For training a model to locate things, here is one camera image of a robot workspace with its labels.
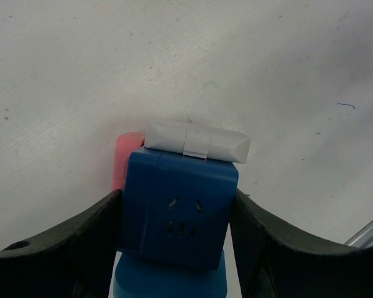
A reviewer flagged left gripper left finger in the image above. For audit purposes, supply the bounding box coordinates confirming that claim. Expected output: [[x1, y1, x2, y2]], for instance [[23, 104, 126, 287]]
[[0, 190, 122, 297]]

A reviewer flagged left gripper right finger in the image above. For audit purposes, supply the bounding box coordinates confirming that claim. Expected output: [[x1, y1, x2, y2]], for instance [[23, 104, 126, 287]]
[[230, 191, 373, 297]]

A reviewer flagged light blue adapter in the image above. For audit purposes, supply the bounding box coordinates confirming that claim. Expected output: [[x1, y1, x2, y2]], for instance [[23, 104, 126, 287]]
[[113, 254, 228, 298]]

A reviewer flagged blue pink cube socket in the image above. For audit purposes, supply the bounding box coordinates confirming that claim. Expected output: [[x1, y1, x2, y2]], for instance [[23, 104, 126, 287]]
[[117, 147, 239, 271]]

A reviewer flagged pink plug adapter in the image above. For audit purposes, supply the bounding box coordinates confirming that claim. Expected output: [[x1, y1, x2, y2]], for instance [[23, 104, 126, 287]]
[[111, 132, 145, 191]]

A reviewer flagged white plug adapter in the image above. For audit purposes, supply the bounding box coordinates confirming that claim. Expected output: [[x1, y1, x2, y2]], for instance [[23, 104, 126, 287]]
[[144, 121, 251, 164]]

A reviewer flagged aluminium mounting rail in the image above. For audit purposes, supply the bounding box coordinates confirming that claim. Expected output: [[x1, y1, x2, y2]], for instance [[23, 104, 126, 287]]
[[345, 220, 373, 248]]

